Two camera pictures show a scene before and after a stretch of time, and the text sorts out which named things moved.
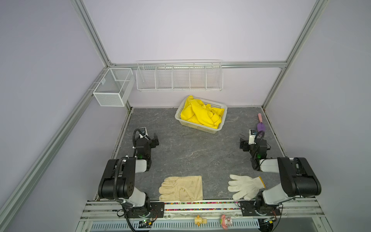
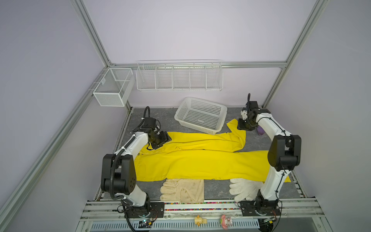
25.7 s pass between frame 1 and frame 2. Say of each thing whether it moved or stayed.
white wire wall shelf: stayed
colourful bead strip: stayed
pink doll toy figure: stayed
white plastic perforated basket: stayed
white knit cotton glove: stayed
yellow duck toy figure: stayed
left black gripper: moved
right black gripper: moved
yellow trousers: moved
